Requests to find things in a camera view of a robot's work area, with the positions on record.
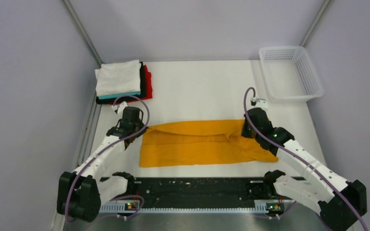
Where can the right corner aluminium post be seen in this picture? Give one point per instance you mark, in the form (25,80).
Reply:
(326,5)

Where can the black folded t-shirt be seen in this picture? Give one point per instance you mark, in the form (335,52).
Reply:
(117,80)

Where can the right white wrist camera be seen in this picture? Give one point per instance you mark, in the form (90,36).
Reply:
(259,103)

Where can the yellow t-shirt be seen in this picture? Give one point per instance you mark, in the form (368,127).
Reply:
(207,142)

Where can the left corner aluminium post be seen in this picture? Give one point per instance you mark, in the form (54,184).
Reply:
(81,30)

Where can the corner aluminium post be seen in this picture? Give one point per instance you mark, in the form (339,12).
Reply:
(81,30)
(326,5)

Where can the white slotted cable duct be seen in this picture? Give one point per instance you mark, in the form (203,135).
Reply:
(260,207)

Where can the teal folded t-shirt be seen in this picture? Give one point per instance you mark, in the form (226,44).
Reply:
(113,96)

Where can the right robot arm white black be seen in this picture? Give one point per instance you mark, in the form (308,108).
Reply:
(338,202)

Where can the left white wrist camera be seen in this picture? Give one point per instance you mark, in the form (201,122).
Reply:
(119,108)

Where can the white plastic basket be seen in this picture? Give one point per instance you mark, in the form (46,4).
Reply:
(289,74)

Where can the left aluminium frame rail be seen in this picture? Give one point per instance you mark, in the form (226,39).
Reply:
(86,142)

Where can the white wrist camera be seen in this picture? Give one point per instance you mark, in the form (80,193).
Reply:
(119,108)
(259,103)

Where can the red folded t-shirt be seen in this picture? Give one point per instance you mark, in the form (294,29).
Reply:
(148,86)

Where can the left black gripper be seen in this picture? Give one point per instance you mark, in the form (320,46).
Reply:
(142,124)

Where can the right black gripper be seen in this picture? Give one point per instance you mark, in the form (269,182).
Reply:
(244,132)

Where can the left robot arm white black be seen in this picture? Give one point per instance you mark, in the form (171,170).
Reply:
(82,192)

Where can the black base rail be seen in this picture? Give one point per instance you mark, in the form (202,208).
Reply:
(198,193)

